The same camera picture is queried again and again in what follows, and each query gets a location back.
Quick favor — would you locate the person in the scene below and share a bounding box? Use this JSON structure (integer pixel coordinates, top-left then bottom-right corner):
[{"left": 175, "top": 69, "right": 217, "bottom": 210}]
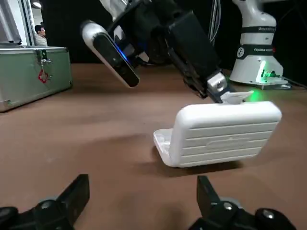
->
[{"left": 34, "top": 23, "right": 48, "bottom": 46}]

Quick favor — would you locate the aluminium frame post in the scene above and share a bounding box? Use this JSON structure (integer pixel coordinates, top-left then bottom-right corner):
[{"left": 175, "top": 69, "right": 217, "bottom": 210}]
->
[{"left": 21, "top": 0, "right": 34, "bottom": 46}]

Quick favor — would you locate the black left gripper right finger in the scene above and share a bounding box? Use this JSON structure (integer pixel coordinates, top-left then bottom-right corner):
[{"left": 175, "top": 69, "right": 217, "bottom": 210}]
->
[{"left": 189, "top": 175, "right": 298, "bottom": 230}]

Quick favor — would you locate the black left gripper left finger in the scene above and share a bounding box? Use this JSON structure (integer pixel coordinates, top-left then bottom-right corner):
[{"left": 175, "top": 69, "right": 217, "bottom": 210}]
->
[{"left": 0, "top": 174, "right": 90, "bottom": 230}]

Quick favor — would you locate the silver aluminium case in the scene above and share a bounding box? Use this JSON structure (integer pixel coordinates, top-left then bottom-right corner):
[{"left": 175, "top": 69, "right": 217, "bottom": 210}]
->
[{"left": 0, "top": 46, "right": 73, "bottom": 113}]

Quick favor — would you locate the red white tag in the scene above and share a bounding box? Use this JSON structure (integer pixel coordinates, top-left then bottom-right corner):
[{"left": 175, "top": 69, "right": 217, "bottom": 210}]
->
[{"left": 37, "top": 68, "right": 53, "bottom": 84}]

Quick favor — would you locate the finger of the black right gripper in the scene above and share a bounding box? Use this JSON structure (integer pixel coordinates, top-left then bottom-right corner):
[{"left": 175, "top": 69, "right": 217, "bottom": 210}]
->
[
  {"left": 184, "top": 78, "right": 209, "bottom": 99},
  {"left": 206, "top": 69, "right": 237, "bottom": 104}
]

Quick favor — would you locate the small white medicine box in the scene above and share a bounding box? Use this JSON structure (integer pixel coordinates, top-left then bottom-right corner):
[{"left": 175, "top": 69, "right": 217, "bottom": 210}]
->
[{"left": 153, "top": 90, "right": 283, "bottom": 168}]

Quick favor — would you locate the black right base cable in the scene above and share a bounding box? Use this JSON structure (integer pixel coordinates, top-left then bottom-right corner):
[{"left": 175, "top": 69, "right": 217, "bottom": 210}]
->
[{"left": 280, "top": 76, "right": 307, "bottom": 90}]

